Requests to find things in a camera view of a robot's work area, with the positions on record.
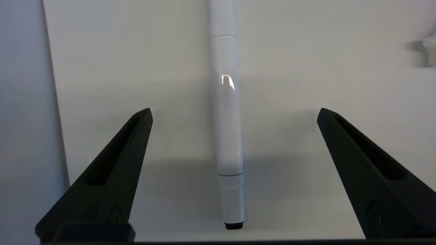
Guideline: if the white peeler with grey handle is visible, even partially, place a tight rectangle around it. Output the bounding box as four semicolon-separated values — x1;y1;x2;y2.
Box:
421;29;436;68

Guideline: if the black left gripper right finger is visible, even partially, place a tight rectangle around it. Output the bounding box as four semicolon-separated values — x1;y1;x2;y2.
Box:
316;108;436;240

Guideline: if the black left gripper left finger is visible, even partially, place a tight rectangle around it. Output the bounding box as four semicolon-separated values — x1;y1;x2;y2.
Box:
35;108;154;243

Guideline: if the white marker with black ends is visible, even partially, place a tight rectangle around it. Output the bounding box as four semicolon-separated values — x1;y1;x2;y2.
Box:
207;0;245;230

